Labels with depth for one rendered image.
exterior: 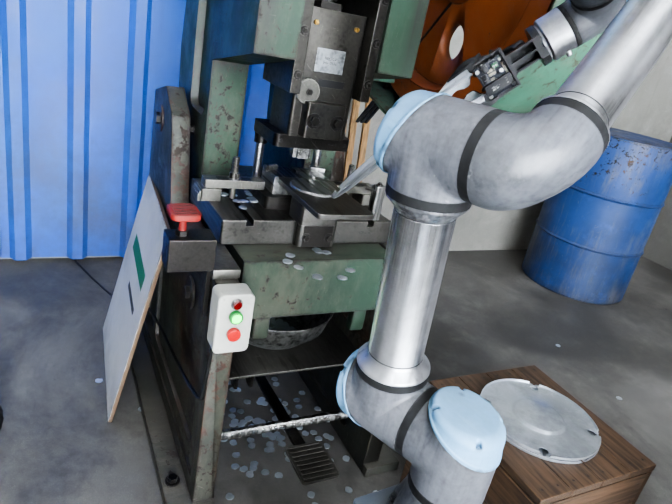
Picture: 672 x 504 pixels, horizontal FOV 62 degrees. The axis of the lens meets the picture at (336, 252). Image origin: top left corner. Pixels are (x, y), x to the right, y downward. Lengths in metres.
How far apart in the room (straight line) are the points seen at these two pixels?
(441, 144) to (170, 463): 1.18
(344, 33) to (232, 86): 0.35
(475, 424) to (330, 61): 0.84
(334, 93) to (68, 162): 1.41
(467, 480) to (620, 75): 0.56
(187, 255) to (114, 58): 1.39
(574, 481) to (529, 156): 0.89
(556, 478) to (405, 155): 0.88
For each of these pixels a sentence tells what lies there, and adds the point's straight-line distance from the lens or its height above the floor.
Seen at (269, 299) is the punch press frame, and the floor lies 0.55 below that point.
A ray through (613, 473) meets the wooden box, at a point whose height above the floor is 0.35.
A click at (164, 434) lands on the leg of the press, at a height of 0.03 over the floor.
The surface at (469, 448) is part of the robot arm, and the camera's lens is 0.82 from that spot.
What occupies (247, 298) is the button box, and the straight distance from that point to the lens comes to 1.12.
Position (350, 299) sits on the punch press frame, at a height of 0.54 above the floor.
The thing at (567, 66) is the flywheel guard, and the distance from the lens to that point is 1.34.
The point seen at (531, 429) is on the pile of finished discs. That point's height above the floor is 0.36.
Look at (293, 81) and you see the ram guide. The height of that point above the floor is 1.02.
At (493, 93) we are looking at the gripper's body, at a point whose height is 1.09.
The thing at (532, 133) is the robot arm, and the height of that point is 1.08.
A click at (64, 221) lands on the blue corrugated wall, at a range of 2.58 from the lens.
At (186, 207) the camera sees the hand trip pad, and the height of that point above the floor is 0.76.
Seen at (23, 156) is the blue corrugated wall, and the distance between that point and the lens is 2.46.
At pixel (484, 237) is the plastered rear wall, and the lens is 3.61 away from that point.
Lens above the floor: 1.15
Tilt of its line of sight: 22 degrees down
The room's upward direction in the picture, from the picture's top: 12 degrees clockwise
